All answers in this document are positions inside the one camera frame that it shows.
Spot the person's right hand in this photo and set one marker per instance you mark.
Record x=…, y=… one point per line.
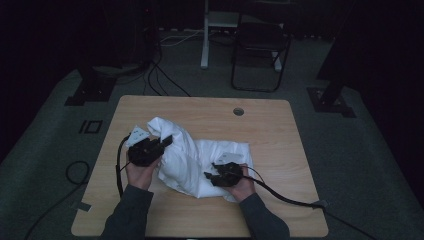
x=245, y=186

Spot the person's left hand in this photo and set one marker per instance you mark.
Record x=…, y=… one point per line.
x=141, y=176

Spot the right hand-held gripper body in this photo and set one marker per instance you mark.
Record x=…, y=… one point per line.
x=228, y=173

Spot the black stand with base plate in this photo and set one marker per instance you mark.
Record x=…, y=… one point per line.
x=91, y=90
x=330, y=100

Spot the white skirt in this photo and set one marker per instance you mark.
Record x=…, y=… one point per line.
x=186, y=166

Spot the white desk frame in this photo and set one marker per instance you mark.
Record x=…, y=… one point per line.
x=205, y=40

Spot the dark box with red light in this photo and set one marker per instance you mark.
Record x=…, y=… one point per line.
x=146, y=33

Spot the black folding chair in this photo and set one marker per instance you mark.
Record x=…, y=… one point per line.
x=261, y=36

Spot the grey tape strip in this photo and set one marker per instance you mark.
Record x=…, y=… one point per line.
x=320, y=204
x=84, y=206

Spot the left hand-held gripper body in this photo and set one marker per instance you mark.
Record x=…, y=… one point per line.
x=145, y=153

